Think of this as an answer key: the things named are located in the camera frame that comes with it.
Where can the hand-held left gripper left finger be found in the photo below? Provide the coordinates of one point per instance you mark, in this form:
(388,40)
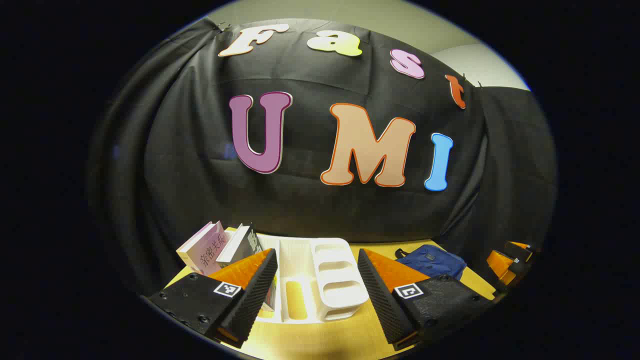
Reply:
(252,295)

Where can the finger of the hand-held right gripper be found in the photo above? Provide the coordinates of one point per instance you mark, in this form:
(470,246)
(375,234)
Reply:
(500,265)
(520,246)

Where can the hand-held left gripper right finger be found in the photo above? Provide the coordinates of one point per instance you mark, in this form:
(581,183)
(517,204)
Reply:
(382,300)

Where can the white bookshelf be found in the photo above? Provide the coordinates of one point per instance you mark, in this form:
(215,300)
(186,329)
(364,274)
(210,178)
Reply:
(340,295)

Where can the black book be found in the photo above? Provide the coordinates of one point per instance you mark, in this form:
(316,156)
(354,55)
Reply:
(245,246)

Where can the blue schoolbag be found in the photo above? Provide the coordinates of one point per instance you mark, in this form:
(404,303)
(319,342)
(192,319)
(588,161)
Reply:
(432,261)

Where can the pink book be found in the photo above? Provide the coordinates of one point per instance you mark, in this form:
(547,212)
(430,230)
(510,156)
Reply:
(205,250)

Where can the black backdrop cloth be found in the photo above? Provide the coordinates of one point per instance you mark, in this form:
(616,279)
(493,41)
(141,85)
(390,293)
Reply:
(310,210)

